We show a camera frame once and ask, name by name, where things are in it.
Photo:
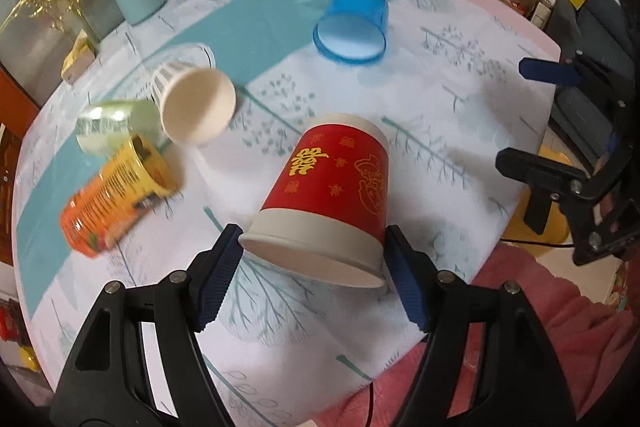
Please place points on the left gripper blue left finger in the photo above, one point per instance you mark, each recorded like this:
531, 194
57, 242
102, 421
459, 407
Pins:
105, 380

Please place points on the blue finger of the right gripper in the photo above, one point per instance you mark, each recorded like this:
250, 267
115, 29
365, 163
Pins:
549, 181
559, 74

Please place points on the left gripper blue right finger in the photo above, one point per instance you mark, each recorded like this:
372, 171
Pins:
519, 380

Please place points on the red paper cup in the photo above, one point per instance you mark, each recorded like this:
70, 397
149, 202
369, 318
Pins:
325, 216

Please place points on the orange yellow printed cup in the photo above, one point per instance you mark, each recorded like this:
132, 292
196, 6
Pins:
125, 189

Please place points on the blue plastic cup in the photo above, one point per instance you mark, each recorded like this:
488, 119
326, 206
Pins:
352, 31

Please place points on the clear green plastic cup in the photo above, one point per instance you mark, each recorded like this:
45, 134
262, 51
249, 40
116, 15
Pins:
102, 129

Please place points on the white striped paper cup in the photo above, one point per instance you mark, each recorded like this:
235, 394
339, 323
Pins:
196, 104

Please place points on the pink fleece clothing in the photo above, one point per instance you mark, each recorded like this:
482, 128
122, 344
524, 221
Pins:
598, 349

